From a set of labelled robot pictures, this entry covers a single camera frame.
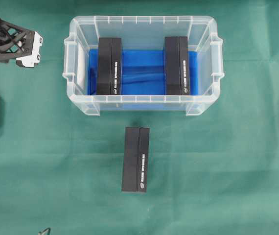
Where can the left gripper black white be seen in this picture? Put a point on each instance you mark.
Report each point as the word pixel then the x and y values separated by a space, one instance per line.
pixel 19 44

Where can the black box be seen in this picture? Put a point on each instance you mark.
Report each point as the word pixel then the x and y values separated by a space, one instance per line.
pixel 109 66
pixel 176 65
pixel 135 160

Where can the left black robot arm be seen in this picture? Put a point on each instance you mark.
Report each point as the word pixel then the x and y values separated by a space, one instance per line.
pixel 20 44

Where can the clear plastic storage case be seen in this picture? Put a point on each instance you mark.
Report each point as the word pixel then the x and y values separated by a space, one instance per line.
pixel 143 33

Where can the green table cloth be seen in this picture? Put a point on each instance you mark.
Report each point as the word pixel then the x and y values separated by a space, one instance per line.
pixel 212 174

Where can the blue cloth liner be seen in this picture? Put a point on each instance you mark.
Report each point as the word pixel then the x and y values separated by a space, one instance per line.
pixel 142 72

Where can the small grey metal tool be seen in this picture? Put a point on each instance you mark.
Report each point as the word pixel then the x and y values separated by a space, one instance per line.
pixel 45 231

